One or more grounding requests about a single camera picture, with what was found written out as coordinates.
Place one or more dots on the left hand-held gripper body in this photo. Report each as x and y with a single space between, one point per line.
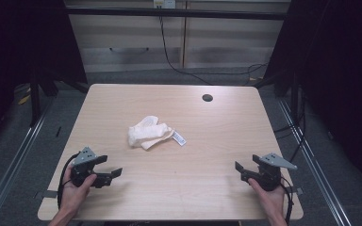
83 157

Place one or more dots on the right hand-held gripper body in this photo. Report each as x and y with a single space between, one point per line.
271 175

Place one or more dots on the white cloth with pink print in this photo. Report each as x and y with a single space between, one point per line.
147 133

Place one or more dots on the person's right hand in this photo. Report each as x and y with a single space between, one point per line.
273 201

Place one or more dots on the person's left hand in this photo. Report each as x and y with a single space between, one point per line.
74 196

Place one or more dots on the small black floor item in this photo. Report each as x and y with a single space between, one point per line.
58 131

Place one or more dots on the black metal stand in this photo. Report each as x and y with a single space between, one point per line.
294 100
35 100

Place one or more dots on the black table grommet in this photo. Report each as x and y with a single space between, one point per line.
207 97

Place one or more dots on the yellow floor tape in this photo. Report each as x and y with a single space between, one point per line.
24 99

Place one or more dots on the black curtain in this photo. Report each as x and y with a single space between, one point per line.
19 47
342 78

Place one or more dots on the black horizontal bar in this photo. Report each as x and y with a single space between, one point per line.
176 13

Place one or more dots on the grey table edge bracket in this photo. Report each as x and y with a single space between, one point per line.
45 194
297 190

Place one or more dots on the metal floor rail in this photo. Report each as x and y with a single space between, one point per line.
12 163
317 163

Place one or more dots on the white wall socket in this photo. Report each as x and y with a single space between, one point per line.
164 3

